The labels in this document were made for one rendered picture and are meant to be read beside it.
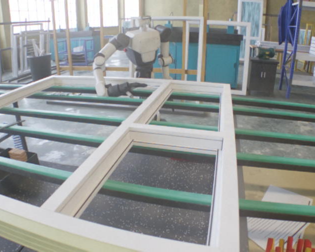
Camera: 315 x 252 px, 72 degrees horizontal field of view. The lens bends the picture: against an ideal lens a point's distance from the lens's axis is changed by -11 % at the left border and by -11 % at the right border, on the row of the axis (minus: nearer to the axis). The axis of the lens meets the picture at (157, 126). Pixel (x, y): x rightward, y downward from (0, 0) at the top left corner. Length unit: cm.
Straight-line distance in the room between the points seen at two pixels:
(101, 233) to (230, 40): 494
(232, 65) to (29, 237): 505
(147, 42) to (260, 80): 349
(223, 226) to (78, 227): 31
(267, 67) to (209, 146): 429
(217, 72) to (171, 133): 444
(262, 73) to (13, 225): 495
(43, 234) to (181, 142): 62
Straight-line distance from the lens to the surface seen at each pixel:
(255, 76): 516
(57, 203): 64
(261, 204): 75
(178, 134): 95
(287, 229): 103
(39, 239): 59
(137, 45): 202
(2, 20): 1038
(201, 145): 96
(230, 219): 58
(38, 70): 594
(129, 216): 106
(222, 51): 528
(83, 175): 71
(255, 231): 98
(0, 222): 66
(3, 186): 130
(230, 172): 73
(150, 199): 75
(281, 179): 131
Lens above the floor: 133
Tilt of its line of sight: 23 degrees down
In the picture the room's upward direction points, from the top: straight up
